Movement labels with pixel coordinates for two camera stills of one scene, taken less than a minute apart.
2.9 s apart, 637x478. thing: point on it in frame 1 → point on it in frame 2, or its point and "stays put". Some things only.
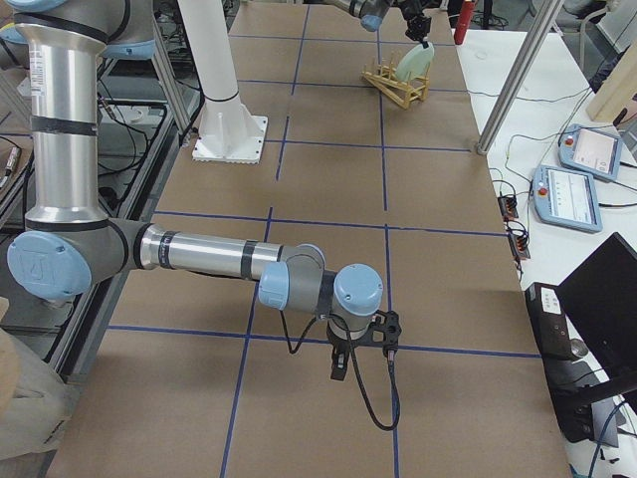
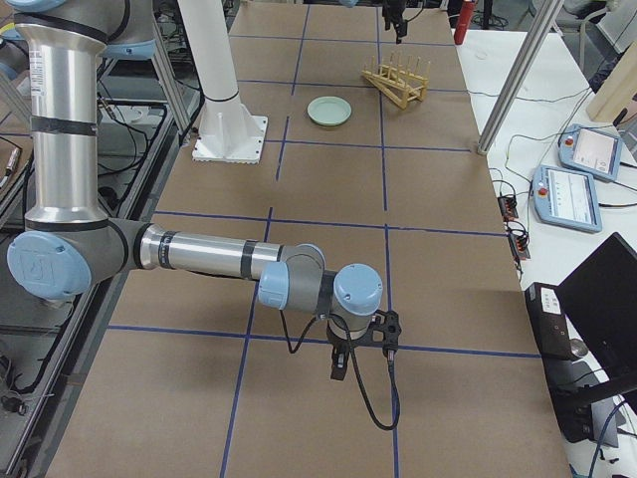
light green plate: [414, 64] → [328, 111]
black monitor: [598, 299] stays put
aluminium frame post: [522, 75] stays put
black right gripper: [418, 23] → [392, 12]
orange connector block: [508, 207] stays put
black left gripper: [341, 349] stays put
